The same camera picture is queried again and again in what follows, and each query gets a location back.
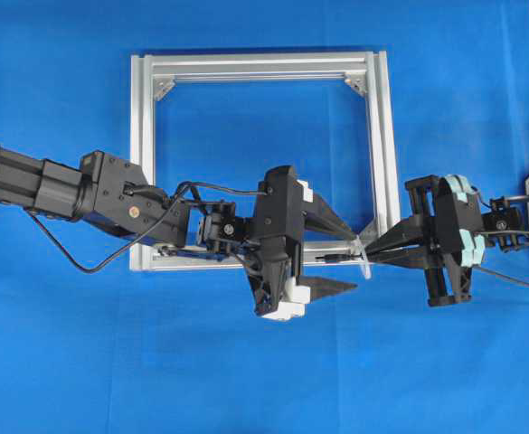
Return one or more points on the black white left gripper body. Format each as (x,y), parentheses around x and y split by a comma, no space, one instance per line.
(277,230)

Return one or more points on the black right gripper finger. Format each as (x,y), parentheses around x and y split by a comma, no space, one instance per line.
(411,231)
(412,258)

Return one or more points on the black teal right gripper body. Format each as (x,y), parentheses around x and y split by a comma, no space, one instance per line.
(452,226)

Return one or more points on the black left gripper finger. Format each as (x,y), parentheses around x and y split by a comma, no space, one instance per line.
(324,287)
(320,217)

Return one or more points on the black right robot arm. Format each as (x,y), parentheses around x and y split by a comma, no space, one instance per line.
(505,224)

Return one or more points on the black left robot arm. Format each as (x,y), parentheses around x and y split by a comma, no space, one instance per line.
(114,196)

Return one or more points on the blue table cloth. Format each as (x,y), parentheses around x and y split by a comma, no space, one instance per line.
(183,352)

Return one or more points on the square aluminium extrusion frame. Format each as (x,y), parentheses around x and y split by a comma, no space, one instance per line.
(366,73)

